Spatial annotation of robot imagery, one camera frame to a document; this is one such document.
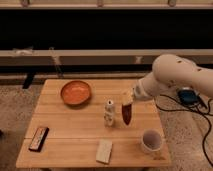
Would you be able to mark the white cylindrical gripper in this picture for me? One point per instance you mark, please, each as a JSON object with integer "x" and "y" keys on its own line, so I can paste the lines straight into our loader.
{"x": 138, "y": 93}

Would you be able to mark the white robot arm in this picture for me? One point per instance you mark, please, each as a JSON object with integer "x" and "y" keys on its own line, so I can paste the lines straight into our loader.
{"x": 170, "y": 71}

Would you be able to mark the white ceramic cup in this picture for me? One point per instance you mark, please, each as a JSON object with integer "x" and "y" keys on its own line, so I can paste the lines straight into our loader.
{"x": 151, "y": 141}

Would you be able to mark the small white bottle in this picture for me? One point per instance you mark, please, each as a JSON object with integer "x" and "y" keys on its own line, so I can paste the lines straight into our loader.
{"x": 109, "y": 113}

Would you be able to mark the orange bowl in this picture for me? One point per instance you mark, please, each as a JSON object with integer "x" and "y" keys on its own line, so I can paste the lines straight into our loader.
{"x": 75, "y": 92}

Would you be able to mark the blue power adapter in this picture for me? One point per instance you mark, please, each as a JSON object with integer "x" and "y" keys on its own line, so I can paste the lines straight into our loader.
{"x": 187, "y": 97}

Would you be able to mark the wooden table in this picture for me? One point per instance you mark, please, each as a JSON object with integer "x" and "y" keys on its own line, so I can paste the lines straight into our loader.
{"x": 74, "y": 133}

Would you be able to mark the white sponge block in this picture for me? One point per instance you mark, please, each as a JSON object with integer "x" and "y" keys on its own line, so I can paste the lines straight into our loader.
{"x": 104, "y": 151}

